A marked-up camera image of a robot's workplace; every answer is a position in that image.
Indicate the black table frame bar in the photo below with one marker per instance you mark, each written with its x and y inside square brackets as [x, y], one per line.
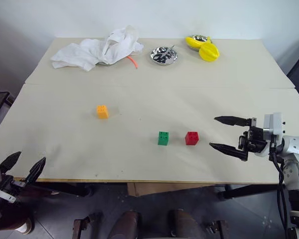
[249, 192]
[64, 189]

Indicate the orange plastic tube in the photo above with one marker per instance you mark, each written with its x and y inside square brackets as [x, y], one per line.
[134, 62]

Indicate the dark metal bracket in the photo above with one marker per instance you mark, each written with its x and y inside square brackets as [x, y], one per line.
[218, 227]
[82, 225]

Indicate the steel bowl with scissors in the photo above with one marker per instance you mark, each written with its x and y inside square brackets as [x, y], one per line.
[174, 58]

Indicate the long yellow toy fruit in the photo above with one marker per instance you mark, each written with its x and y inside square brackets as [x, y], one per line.
[193, 42]

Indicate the red toy brick cube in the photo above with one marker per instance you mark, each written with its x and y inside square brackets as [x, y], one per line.
[191, 139]

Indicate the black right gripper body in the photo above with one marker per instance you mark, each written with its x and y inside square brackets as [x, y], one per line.
[254, 139]

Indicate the yellow toy star fruit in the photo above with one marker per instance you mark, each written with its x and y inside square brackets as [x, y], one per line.
[209, 52]

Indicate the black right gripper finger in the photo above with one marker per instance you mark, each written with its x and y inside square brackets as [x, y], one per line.
[229, 152]
[233, 120]

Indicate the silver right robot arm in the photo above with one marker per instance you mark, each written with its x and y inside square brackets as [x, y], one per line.
[296, 145]

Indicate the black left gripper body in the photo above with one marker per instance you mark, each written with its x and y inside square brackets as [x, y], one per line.
[11, 185]

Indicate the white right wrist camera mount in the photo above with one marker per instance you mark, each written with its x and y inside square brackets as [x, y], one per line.
[276, 124]

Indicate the dark brown rounded shape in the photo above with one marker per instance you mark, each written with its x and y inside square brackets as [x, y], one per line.
[184, 225]
[125, 225]

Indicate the crumpled white cloth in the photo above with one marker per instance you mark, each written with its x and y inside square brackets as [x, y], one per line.
[89, 52]

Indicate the green toy brick cube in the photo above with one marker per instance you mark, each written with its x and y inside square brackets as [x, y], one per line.
[163, 139]

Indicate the brown shoe with white sole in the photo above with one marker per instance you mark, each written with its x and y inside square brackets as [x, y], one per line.
[23, 221]

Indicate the orange toy brick cube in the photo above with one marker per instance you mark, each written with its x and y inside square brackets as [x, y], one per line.
[102, 112]

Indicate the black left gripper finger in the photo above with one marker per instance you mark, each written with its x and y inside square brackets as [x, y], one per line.
[36, 170]
[10, 161]

